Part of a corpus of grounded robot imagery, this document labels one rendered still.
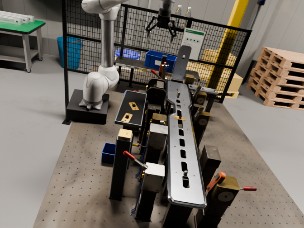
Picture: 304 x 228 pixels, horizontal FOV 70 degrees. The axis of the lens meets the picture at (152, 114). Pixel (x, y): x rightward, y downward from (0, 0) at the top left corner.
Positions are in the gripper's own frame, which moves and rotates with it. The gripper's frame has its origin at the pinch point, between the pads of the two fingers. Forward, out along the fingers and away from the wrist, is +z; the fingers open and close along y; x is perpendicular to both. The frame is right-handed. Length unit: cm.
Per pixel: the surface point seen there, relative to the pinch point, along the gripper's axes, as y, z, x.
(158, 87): 5.6, 27.9, -6.7
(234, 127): 92, 76, 40
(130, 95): -11.5, 30.1, -20.7
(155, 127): 6, 35, -44
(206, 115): 44, 42, -7
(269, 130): 217, 146, 168
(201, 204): 31, 46, -81
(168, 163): 16, 46, -59
